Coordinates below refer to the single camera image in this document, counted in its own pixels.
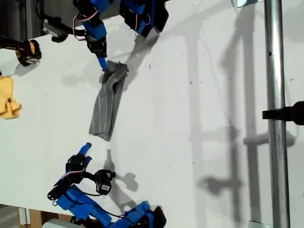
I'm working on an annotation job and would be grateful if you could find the grey striped towel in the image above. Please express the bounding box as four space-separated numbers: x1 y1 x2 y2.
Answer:
88 60 130 143

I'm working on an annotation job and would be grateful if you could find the white plastic container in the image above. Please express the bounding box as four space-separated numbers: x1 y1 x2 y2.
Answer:
42 218 72 228

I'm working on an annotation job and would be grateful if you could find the brown cardboard box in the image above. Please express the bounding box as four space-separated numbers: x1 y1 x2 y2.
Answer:
28 209 72 228

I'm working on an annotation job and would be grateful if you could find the yellow cloth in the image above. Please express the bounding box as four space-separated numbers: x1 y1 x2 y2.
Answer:
0 75 22 120

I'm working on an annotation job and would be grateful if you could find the black clamp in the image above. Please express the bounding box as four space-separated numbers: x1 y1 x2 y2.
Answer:
262 101 304 126

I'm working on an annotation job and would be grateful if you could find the black camera box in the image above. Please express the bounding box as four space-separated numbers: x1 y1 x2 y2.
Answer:
95 169 116 196
42 16 70 43

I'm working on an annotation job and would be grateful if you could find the black camera cable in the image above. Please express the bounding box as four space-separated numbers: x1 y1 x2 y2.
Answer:
35 0 48 21
80 189 128 219

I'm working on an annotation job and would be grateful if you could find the white bracket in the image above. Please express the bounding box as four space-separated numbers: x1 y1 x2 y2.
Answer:
18 207 31 226

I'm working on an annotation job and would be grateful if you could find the steel post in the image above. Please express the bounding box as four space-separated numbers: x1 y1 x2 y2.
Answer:
264 0 291 228

